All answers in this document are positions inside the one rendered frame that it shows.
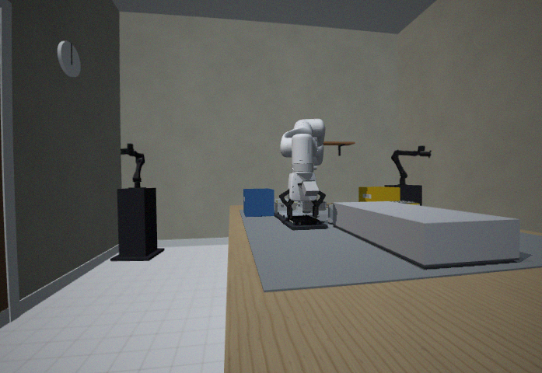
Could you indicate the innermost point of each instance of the blue bin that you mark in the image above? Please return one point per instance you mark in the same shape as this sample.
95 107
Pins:
258 202

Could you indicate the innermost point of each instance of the yellow translucent bin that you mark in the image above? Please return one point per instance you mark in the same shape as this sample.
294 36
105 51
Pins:
378 193

